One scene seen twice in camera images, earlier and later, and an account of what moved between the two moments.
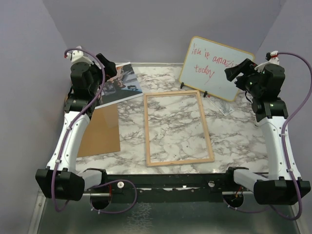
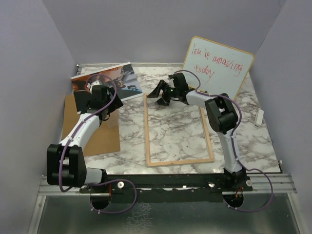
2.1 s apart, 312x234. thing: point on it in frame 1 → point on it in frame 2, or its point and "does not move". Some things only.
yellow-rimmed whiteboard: x=204 y=66 does not move
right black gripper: x=247 y=67 → x=162 y=85
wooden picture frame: x=146 y=130 does not move
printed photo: x=123 y=86 does not move
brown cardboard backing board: x=102 y=135 does not move
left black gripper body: x=97 y=75 → x=117 y=104
